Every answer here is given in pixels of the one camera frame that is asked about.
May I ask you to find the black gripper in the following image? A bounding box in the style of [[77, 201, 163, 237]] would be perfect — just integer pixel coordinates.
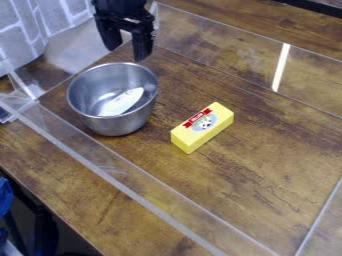
[[91, 0, 155, 62]]

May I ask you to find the silver metal pot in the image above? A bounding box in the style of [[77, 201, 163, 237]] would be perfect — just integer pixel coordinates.
[[67, 62, 159, 136]]

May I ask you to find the blue object at edge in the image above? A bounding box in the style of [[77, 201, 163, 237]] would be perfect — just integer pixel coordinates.
[[0, 177, 14, 218]]

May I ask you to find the white brick pattern curtain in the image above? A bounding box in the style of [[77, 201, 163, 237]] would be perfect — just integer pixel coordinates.
[[0, 0, 95, 77]]

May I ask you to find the yellow butter block toy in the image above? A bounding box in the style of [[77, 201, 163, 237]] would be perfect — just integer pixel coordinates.
[[171, 102, 234, 154]]

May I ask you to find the clear acrylic enclosure wall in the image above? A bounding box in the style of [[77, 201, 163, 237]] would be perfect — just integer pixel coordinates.
[[0, 0, 342, 256]]

